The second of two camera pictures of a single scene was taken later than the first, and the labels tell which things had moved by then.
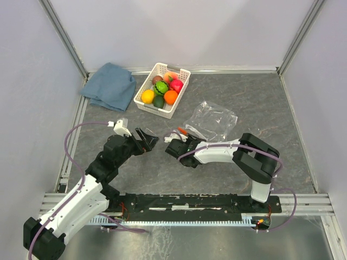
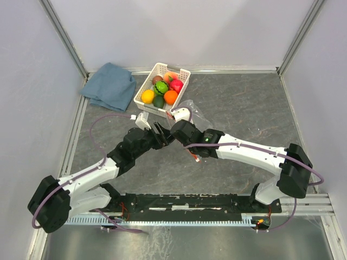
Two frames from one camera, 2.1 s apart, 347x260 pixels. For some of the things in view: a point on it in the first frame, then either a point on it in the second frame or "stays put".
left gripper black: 147,144 → 162,139
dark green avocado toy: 159,101 stays put
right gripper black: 192,138 → 191,123
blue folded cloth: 110,87 stays put
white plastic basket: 168,110 stays put
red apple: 176,85 stays put
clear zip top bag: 211,123 → 198,119
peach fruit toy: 169,76 stays put
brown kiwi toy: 155,78 stays put
